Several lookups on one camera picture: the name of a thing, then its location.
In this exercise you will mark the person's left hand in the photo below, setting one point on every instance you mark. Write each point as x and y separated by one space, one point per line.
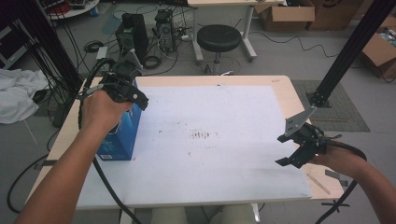
99 112

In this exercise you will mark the round white table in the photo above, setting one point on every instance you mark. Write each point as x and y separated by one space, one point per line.
74 11

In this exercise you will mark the open cardboard box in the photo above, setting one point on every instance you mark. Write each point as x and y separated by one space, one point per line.
289 17

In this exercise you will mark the grey floor mat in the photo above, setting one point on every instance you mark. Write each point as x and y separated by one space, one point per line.
342 109

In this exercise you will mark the thin wooden stick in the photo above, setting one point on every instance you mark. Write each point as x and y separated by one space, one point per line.
319 184

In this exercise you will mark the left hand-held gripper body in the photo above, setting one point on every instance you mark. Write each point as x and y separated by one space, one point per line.
124 70

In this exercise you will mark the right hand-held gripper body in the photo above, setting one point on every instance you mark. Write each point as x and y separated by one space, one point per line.
308 137

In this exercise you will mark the slim black computer tower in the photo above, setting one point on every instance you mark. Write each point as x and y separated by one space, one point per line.
165 31

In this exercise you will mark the closed cardboard box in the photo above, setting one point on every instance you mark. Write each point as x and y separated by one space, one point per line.
333 15

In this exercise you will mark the grey plug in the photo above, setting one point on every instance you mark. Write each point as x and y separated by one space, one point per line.
93 90

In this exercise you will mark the black metal stand post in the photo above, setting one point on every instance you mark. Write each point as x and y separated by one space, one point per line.
351 49

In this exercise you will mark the person's right hand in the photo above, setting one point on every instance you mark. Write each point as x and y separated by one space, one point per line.
339 160

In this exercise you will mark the blue cardboard box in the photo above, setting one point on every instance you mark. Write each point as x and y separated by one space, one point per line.
124 133

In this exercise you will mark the grey shelf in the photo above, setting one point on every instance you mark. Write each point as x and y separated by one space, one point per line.
12 46

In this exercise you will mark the grey tape strip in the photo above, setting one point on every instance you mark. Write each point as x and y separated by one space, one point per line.
333 174

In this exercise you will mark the white cloth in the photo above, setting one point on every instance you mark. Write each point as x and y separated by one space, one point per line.
18 93

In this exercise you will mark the white power supply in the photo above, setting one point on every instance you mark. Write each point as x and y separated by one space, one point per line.
101 52

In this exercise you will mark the white-legged desk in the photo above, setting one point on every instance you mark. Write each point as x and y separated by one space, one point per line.
249 28

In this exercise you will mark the white mat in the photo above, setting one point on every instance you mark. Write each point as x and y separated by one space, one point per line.
202 168

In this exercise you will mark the wooden table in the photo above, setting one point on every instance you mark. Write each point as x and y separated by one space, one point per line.
186 81

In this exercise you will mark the cardboard box with contents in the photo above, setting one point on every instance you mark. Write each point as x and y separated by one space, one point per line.
378 53

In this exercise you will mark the large black computer tower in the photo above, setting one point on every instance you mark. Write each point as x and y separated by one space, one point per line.
132 34

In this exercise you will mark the black round stool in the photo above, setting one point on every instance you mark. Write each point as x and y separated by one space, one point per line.
219 37

